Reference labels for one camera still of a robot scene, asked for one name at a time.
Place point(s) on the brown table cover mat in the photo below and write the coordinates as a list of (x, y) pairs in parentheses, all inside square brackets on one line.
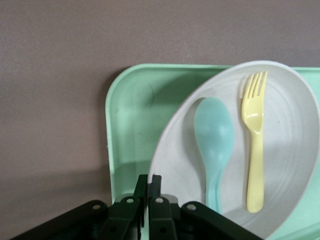
[(50, 75)]

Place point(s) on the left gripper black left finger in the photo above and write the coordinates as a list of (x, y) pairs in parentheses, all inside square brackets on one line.
[(141, 190)]

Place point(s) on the yellow plastic fork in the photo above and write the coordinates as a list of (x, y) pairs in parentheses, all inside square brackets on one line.
[(255, 162)]

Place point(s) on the light green rectangular tray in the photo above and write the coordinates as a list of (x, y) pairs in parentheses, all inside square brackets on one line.
[(130, 112)]

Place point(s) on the beige round plate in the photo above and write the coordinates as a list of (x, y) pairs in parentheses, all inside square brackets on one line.
[(287, 150)]

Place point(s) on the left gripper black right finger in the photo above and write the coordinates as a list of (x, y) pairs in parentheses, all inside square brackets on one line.
[(156, 190)]

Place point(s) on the light blue plastic spoon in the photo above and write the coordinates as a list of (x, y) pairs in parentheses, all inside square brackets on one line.
[(212, 125)]

